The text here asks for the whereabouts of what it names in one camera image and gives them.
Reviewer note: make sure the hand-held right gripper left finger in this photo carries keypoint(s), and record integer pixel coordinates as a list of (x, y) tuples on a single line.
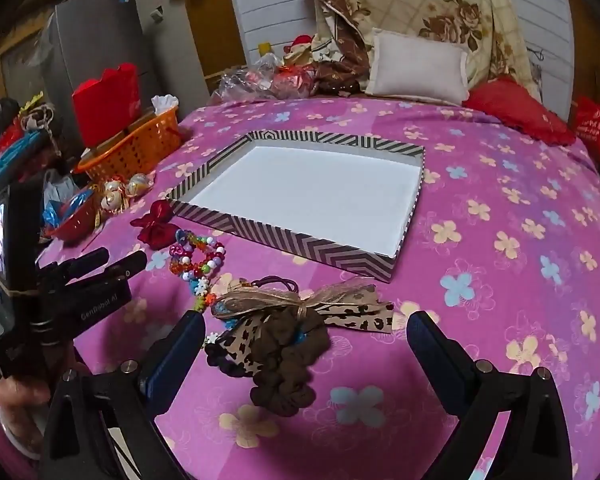
[(180, 355)]

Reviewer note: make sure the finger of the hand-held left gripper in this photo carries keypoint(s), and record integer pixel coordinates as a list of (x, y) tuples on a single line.
[(120, 267), (80, 262)]

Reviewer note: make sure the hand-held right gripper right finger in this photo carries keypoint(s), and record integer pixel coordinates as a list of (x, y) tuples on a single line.
[(432, 360)]

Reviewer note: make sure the leopard print bow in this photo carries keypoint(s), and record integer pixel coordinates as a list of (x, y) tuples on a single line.
[(360, 320)]

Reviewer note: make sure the brown scrunchie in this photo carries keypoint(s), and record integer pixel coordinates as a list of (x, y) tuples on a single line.
[(280, 355)]

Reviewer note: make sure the striped cardboard box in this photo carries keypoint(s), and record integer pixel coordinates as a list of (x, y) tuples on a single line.
[(305, 195)]

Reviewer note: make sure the person's left forearm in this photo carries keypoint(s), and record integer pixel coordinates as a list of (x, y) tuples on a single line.
[(5, 450)]

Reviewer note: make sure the person's left hand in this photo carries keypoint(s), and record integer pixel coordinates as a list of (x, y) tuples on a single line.
[(22, 394)]

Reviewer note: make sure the red bowl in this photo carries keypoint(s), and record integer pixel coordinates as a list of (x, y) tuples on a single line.
[(75, 225)]

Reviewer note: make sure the wrapped candy balls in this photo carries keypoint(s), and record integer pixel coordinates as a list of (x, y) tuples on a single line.
[(112, 197)]

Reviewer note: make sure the gold white ornament ball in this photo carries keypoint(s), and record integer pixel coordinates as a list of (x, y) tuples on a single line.
[(139, 184)]

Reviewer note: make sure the pink floral bedsheet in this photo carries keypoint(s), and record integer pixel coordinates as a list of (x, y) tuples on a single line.
[(480, 260)]

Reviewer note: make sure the orange plastic basket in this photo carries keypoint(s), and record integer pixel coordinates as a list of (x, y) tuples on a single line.
[(140, 145)]

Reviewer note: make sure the teal plastic case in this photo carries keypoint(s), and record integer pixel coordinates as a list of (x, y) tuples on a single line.
[(10, 155)]

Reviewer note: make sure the white tissue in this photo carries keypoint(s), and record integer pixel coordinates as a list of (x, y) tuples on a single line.
[(164, 102)]

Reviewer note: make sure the grey refrigerator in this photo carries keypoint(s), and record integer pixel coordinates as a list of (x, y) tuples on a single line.
[(95, 35)]

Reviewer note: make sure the clear plastic bag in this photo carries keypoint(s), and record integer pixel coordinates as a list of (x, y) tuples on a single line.
[(260, 80)]

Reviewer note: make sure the brown wooden door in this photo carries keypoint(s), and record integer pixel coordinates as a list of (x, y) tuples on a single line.
[(210, 25)]

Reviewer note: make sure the yellow bottle cap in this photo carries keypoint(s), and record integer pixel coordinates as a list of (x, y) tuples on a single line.
[(264, 48)]

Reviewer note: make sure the red pillow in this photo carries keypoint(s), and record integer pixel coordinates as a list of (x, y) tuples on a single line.
[(520, 105)]

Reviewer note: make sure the santa doll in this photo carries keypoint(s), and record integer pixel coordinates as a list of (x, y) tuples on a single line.
[(300, 47)]

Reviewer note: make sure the red plastic bag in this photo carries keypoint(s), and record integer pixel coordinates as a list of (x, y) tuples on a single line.
[(597, 125)]

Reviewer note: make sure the white pillow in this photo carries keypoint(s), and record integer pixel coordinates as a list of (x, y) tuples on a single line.
[(415, 70)]

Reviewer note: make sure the brown floral blanket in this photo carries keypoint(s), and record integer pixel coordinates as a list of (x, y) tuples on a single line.
[(345, 35)]

